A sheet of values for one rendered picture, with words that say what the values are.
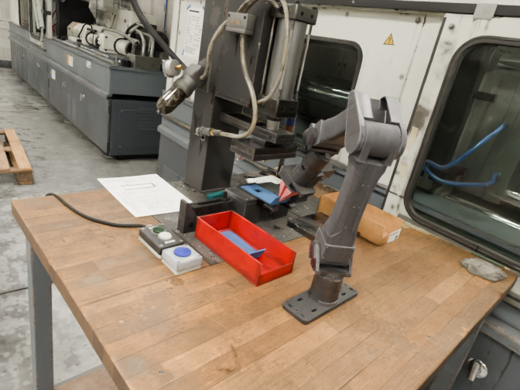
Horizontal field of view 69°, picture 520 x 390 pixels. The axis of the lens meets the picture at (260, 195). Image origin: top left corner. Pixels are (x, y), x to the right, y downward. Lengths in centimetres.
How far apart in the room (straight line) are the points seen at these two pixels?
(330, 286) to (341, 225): 14
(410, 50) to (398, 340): 108
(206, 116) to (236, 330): 74
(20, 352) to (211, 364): 144
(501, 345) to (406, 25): 117
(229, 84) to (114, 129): 309
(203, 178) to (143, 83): 297
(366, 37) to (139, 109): 294
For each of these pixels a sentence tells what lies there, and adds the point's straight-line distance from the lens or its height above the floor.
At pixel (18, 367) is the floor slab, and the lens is 198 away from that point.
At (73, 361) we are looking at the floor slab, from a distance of 196.
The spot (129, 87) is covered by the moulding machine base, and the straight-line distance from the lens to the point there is 415.
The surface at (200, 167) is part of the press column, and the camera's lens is 130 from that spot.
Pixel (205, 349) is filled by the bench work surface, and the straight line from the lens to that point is 71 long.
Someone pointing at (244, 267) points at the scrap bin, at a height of 92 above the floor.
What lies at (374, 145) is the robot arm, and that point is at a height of 128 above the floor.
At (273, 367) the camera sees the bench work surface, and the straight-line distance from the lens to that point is 70.
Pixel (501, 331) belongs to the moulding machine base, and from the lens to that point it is 151.
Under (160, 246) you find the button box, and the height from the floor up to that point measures 93.
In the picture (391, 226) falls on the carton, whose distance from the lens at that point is 132.
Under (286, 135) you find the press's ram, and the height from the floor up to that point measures 118.
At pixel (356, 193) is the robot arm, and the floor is 118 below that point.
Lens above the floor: 140
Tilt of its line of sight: 21 degrees down
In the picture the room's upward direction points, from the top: 11 degrees clockwise
